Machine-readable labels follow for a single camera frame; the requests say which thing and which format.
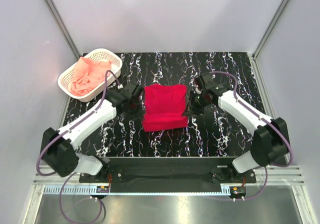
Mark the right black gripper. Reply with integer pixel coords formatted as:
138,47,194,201
182,90,209,118

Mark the red t-shirt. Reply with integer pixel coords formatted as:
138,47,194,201
142,84,188,132

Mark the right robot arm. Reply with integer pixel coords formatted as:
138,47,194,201
182,73,293,183

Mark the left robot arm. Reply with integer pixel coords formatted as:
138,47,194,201
37,82,144,182

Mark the white plastic laundry basket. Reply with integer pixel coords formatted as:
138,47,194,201
57,48,123,102

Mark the peach t-shirt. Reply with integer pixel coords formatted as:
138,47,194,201
69,57,112,97

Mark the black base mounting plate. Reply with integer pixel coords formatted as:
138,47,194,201
79,153,260,195

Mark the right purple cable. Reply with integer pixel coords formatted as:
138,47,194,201
209,71,293,201

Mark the purple cable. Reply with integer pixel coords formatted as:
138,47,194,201
209,71,293,201
36,70,123,222

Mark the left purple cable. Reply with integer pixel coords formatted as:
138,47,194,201
36,70,123,222

